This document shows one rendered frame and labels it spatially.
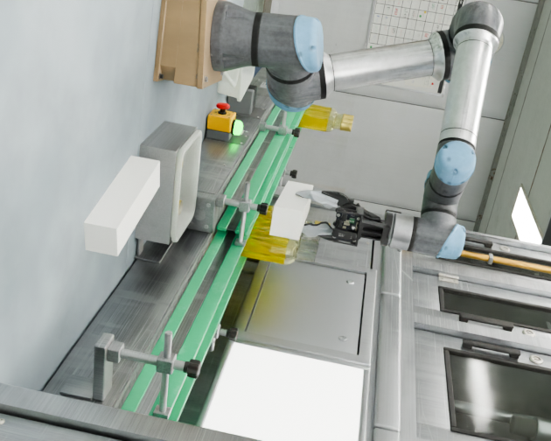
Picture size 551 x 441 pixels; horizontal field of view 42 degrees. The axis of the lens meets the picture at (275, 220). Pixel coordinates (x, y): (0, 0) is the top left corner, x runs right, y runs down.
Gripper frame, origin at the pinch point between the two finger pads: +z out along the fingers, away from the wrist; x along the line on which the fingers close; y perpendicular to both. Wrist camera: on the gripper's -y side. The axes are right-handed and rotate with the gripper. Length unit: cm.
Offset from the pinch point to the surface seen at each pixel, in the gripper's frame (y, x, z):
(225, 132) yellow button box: -53, -4, 28
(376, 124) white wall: -630, 66, -28
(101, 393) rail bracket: 49, 23, 24
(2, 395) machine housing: 72, 12, 29
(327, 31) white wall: -615, -23, 41
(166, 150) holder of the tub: 8.0, -9.4, 28.5
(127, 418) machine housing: 71, 12, 13
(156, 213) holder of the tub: 5.6, 5.5, 29.8
